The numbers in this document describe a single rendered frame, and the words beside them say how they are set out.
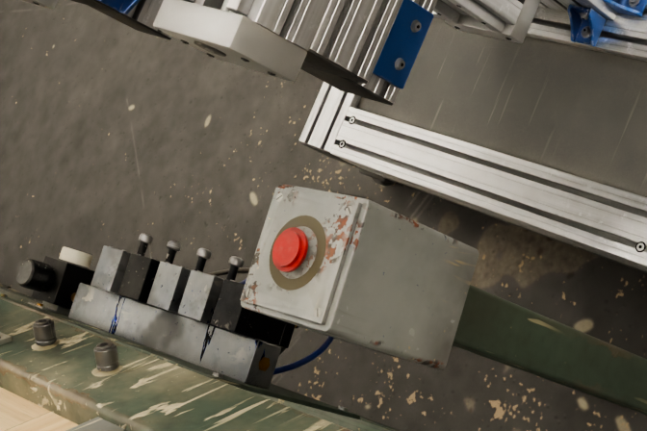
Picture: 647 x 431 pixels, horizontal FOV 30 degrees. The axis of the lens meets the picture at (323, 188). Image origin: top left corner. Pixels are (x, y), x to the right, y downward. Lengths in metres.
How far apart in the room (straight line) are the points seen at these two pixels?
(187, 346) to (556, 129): 0.70
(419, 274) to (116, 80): 2.10
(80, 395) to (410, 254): 0.41
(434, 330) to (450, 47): 0.99
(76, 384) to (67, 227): 1.76
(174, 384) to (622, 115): 0.82
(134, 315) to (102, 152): 1.55
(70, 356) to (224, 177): 1.30
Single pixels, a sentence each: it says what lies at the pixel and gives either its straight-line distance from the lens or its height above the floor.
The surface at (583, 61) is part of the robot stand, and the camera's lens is 1.87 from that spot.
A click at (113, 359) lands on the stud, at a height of 0.86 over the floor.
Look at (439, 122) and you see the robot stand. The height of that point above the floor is 0.21.
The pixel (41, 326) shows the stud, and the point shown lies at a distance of 1.44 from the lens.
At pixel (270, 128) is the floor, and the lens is 2.60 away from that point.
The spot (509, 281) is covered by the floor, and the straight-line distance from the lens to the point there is 2.08.
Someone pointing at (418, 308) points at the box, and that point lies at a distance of 1.10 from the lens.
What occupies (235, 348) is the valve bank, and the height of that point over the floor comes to 0.74.
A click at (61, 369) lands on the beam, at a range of 1.38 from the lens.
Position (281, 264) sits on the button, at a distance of 1.05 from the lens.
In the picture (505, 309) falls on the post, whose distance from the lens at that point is 1.25.
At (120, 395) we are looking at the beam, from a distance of 1.28.
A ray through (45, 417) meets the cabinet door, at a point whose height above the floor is 0.90.
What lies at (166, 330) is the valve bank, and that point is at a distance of 1.47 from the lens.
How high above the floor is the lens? 1.66
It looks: 43 degrees down
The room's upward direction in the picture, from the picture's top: 66 degrees counter-clockwise
